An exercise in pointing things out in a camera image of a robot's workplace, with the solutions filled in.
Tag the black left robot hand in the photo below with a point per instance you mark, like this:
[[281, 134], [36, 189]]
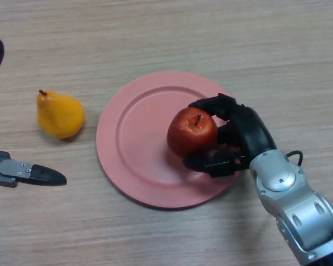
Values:
[[16, 170]]

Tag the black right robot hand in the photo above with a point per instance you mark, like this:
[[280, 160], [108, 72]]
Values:
[[238, 133]]

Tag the red apple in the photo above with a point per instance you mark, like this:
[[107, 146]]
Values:
[[191, 133]]

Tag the pink round plate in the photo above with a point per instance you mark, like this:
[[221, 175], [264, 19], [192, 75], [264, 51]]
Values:
[[144, 149]]

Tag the yellow pear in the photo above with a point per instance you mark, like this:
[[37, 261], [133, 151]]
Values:
[[59, 115]]

